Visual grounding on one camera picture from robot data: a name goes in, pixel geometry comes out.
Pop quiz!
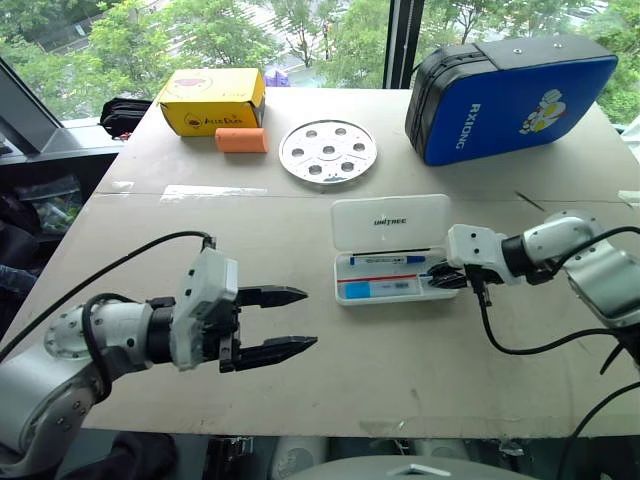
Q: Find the dark grey window frame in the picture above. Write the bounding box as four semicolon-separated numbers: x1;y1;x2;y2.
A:
0;55;124;162

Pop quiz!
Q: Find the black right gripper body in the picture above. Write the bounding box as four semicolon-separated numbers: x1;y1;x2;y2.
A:
452;263;490;294

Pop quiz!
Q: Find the grey robot torso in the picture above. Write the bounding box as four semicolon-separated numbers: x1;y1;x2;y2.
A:
287;453;542;480

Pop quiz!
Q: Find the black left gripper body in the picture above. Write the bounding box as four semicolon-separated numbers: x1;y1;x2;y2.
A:
218;299;244;374

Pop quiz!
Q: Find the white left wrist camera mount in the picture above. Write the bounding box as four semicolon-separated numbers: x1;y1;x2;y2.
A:
169;247;240;372

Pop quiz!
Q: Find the yellow cardboard box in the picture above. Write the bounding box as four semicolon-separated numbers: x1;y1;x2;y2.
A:
158;67;267;139

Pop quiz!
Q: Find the orange foam block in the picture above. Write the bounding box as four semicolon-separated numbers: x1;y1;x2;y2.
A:
214;126;271;155

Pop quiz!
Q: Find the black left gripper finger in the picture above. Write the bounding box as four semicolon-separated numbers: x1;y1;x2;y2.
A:
235;336;319;372
237;284;309;309

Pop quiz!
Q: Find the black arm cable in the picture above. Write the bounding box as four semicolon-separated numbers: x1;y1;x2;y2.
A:
0;230;218;362
549;225;640;271
563;344;640;451
474;280;632;357

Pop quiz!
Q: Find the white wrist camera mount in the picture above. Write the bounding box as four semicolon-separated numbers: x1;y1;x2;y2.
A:
445;224;522;287
169;247;240;372

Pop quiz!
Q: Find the dark rounded shape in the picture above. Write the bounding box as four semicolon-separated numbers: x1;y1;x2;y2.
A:
59;431;178;480

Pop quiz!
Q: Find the round silver holed plate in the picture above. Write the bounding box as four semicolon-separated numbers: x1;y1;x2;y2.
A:
277;118;378;186

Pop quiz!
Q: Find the blue marker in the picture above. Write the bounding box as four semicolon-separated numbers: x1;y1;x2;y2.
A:
348;254;427;266

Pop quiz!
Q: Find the grey rounded shape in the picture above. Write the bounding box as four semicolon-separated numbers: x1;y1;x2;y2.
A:
269;438;329;480

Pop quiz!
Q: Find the clear plastic bag of items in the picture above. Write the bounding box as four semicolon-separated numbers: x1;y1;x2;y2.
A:
12;174;84;236

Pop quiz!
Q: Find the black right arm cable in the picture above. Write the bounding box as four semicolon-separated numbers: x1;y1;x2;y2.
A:
549;225;640;271
563;344;640;451
474;280;632;357

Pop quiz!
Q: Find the white plastic pencil case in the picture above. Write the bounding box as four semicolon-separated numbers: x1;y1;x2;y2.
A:
329;193;460;307

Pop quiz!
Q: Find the red marker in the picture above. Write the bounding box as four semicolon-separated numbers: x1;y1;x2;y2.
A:
337;273;432;284

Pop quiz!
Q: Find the black bag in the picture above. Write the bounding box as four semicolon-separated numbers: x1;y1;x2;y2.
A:
98;97;154;141

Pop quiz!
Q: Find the black window mullion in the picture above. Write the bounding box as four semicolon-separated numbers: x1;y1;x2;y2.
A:
381;0;426;91

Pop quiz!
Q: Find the blue and black kick pad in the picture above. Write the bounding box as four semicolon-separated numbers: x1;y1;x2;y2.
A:
404;35;619;168

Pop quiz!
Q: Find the clear tape strip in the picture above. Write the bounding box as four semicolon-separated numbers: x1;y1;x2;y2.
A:
159;184;269;204

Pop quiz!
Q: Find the white marker light-blue cap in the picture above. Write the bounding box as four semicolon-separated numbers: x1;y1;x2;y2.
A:
343;281;417;300

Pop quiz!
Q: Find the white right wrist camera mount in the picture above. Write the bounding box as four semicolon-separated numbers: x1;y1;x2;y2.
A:
445;224;522;287

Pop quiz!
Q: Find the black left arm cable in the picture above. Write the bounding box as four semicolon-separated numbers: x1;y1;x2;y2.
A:
0;230;218;362

